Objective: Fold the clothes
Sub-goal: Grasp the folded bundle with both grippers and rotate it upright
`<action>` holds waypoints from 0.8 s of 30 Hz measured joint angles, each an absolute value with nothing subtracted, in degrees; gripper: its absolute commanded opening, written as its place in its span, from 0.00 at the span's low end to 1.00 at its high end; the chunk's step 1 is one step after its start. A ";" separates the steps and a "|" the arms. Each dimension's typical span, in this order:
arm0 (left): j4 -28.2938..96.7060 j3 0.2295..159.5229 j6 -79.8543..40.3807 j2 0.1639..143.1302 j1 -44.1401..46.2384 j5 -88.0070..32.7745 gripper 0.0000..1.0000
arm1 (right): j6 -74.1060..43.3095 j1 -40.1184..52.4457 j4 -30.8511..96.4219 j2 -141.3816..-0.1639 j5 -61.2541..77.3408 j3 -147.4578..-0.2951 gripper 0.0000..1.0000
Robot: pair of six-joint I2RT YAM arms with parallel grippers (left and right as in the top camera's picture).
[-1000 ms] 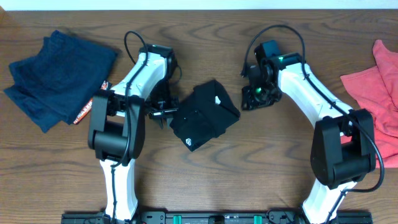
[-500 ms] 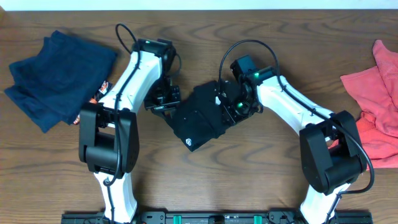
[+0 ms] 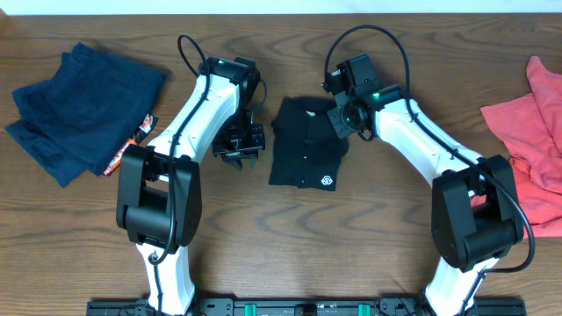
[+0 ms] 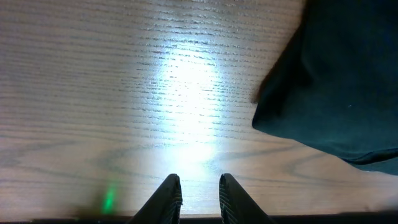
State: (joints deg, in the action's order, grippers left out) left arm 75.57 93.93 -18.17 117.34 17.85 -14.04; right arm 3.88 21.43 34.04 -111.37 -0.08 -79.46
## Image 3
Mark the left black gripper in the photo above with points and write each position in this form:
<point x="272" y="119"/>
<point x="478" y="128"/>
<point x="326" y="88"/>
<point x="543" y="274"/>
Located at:
<point x="236" y="158"/>

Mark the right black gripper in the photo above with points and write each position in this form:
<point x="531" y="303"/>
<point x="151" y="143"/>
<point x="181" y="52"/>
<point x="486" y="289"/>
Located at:
<point x="334" y="116"/>

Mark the black t-shirt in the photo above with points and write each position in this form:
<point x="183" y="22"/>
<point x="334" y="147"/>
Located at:
<point x="306" y="151"/>

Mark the red t-shirt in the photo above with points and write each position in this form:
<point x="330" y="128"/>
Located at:
<point x="530" y="128"/>

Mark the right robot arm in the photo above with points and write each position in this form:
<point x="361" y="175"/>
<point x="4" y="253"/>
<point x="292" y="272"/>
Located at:
<point x="474" y="217"/>

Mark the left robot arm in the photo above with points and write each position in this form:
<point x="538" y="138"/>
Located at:
<point x="159" y="196"/>

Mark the folded navy blue garment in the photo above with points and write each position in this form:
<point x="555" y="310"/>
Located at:
<point x="80" y="118"/>

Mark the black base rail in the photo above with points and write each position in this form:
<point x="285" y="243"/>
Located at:
<point x="384" y="306"/>

